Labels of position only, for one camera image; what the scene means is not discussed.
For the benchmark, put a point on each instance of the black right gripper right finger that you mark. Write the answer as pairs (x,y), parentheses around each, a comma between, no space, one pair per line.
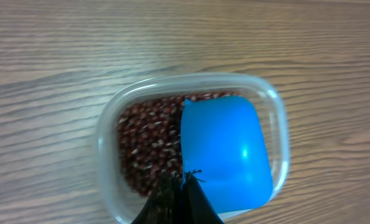
(196,208)

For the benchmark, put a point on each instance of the clear plastic container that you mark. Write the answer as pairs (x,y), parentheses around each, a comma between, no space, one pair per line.
(121,201)

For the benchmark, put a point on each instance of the blue plastic measuring scoop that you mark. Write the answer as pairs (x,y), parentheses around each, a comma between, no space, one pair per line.
(222,138)

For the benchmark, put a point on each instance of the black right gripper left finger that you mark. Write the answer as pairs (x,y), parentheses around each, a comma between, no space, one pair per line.
(163,205)

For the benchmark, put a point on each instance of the red adzuki beans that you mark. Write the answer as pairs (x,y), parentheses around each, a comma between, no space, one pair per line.
(149,139)

